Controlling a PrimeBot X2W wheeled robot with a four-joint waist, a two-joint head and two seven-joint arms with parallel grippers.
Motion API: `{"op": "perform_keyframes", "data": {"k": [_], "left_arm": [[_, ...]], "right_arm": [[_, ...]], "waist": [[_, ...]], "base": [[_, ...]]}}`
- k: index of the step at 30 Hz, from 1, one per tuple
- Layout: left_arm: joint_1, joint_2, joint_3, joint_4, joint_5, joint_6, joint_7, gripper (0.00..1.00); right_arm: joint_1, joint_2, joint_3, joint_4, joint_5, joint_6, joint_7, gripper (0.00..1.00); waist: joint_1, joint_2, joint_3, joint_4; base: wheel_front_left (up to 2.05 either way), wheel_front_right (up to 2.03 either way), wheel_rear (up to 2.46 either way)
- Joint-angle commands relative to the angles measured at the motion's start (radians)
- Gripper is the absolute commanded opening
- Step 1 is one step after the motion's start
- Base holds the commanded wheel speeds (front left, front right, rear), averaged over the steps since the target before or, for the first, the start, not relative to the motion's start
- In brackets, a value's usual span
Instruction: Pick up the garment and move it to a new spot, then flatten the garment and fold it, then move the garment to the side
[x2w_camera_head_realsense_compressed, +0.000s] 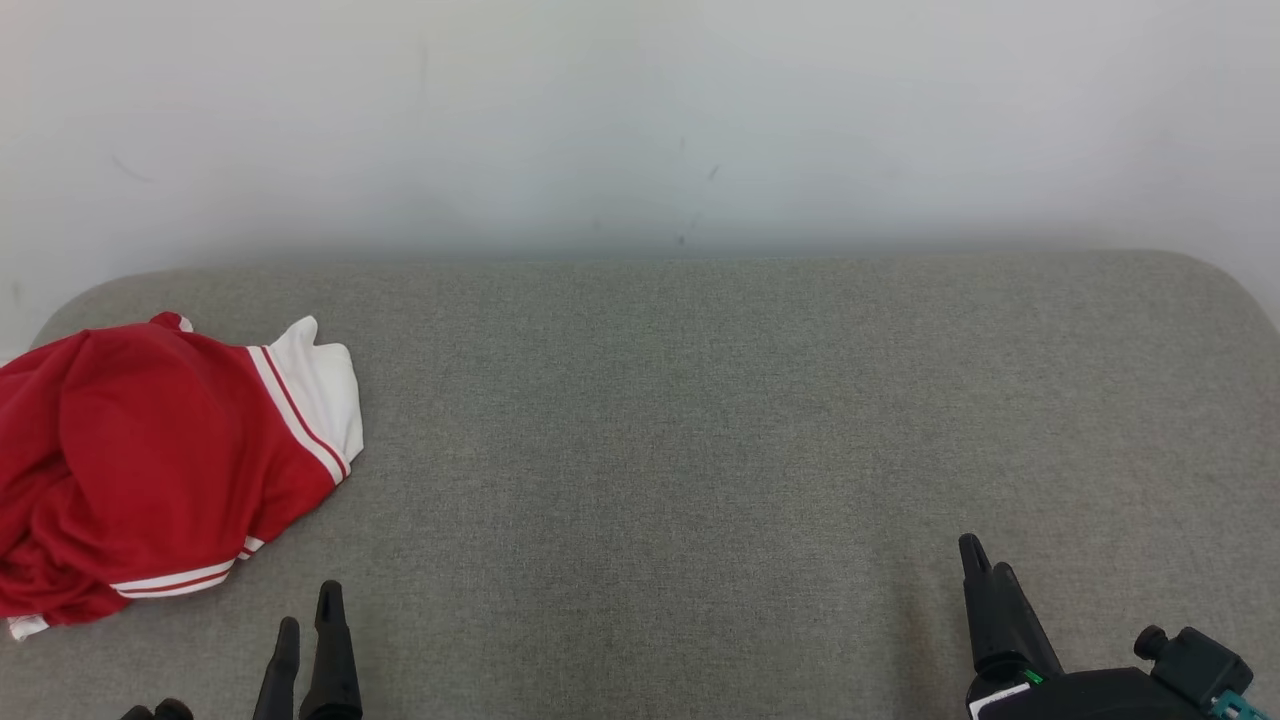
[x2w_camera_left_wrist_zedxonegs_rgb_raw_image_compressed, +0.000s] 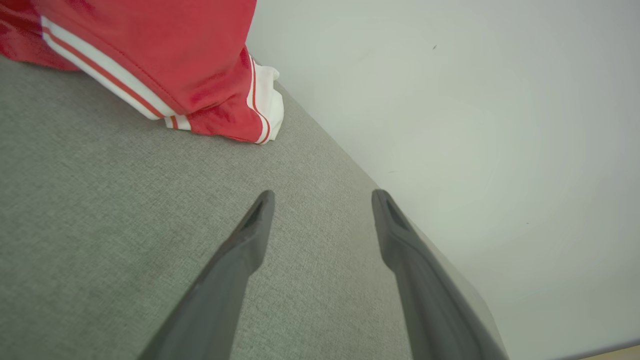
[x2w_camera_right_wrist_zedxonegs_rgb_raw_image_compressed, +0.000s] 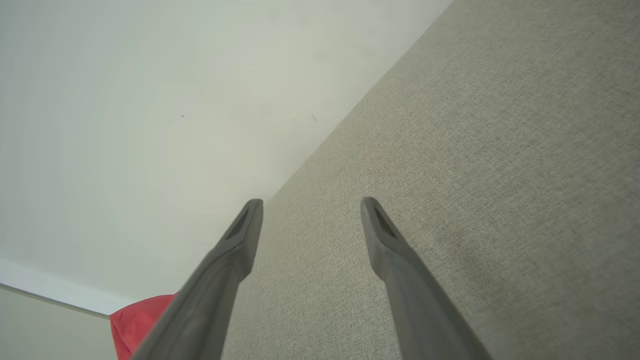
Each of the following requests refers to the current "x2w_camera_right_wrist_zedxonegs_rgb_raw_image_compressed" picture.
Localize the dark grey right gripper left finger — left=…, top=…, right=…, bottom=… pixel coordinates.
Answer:
left=131, top=199, right=264, bottom=360

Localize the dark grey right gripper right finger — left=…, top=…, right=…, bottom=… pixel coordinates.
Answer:
left=360, top=196, right=493, bottom=360

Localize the red jersey with lettering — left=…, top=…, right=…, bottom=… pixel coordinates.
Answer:
left=109, top=294, right=178, bottom=360

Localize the white wall baseboard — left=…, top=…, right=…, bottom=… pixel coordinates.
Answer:
left=0, top=257, right=133, bottom=317

